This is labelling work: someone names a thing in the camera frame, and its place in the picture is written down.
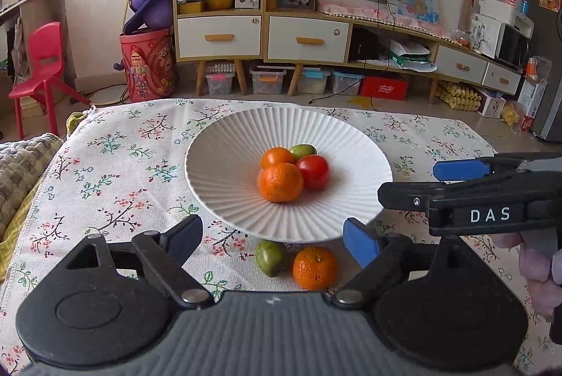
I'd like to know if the person's right hand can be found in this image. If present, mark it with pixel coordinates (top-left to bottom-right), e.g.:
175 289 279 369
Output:
492 233 562 322

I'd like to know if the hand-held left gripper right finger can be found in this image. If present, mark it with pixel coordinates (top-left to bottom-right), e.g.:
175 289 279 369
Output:
331 217 466 309

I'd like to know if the pink lace cloth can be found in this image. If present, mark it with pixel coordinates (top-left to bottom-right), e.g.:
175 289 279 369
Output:
318 1 454 40

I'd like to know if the green and white bag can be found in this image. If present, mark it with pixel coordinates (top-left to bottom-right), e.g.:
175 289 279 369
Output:
388 39 433 68

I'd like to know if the red tomato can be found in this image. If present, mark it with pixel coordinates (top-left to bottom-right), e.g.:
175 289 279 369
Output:
296 155 330 191

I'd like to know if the yellow foam tray stack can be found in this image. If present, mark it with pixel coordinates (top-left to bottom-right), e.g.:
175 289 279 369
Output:
434 80 482 112

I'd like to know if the orange tomato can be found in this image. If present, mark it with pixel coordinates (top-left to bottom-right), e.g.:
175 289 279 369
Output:
261 147 296 170

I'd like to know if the purple toy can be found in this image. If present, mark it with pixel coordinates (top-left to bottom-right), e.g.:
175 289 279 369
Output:
123 0 175 35

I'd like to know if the white microwave oven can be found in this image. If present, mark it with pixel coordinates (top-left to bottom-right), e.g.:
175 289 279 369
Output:
469 13 535 66

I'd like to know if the grey refrigerator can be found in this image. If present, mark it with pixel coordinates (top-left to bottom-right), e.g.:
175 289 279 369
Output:
522 0 562 143

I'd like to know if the red plastic chair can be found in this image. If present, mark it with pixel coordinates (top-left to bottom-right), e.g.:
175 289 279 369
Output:
9 21 91 138

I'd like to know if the clear storage box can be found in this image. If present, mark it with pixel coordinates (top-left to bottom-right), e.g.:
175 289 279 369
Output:
205 62 236 96
298 66 331 95
250 66 286 95
330 71 364 96

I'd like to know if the green fruit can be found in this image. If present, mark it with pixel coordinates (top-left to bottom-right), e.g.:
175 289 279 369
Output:
288 144 318 161
255 239 290 277

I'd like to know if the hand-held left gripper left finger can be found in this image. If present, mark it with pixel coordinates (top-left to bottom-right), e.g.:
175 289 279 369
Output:
65 215 217 311

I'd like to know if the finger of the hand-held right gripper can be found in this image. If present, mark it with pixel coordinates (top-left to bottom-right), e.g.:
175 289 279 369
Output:
378 182 440 212
432 154 523 184

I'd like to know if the black box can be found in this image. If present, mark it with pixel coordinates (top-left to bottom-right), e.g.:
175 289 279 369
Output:
348 27 392 62

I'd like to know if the yellow wooden shelf cabinet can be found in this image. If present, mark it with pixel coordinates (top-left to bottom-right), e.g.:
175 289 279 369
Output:
171 0 270 97

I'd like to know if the red flat box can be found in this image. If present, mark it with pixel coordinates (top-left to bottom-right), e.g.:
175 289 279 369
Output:
359 75 409 100

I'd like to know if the red printed barrel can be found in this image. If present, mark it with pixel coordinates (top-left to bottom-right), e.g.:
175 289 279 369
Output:
118 27 179 103

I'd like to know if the white ribbed plate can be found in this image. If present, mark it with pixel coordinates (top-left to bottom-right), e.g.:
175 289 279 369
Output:
184 108 393 243

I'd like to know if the quilted blanket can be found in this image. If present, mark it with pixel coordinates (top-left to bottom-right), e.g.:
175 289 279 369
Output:
0 133 65 246

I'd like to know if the large tangerine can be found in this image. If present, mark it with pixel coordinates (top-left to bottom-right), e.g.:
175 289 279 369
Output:
258 162 305 203

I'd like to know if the floral tablecloth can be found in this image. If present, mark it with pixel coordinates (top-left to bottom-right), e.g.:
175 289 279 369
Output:
0 97 562 376

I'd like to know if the low wooden drawer cabinet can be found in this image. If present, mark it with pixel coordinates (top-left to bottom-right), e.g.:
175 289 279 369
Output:
262 9 524 97

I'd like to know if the small tangerine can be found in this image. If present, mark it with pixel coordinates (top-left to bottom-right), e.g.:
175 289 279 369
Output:
293 246 339 290

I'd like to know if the wooden desk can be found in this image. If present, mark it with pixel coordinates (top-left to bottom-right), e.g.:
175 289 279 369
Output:
0 0 66 96

